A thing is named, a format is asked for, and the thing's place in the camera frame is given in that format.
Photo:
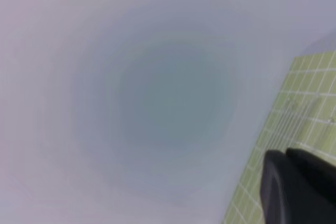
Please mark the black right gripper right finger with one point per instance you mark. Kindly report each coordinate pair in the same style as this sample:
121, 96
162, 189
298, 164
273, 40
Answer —
318, 173

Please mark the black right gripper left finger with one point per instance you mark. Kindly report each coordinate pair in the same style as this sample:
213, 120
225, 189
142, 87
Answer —
286, 196

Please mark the green checkered tablecloth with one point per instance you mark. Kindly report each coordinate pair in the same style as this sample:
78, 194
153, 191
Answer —
302, 116

